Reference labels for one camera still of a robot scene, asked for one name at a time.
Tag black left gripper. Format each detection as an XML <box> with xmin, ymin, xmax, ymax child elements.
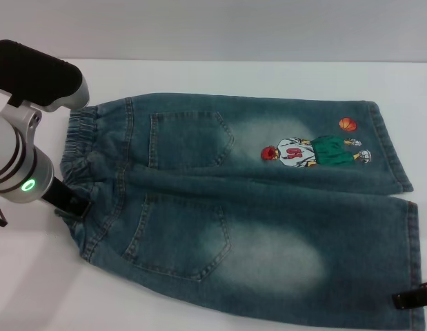
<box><xmin>41</xmin><ymin>176</ymin><xmax>94</xmax><ymax>221</ymax></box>

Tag blue denim shorts with basketball print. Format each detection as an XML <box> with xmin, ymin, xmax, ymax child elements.
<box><xmin>54</xmin><ymin>92</ymin><xmax>427</xmax><ymax>331</ymax></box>

